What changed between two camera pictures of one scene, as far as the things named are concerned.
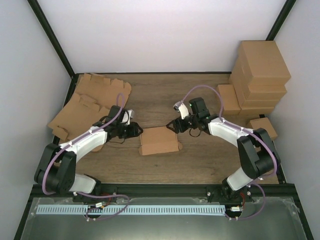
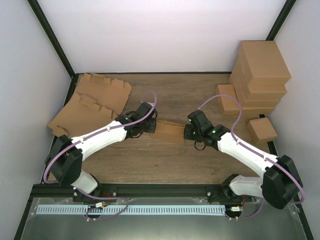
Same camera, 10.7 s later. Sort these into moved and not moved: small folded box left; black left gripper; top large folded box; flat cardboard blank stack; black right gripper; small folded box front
Moved: black left gripper; black right gripper
Not moved: small folded box left; top large folded box; small folded box front; flat cardboard blank stack
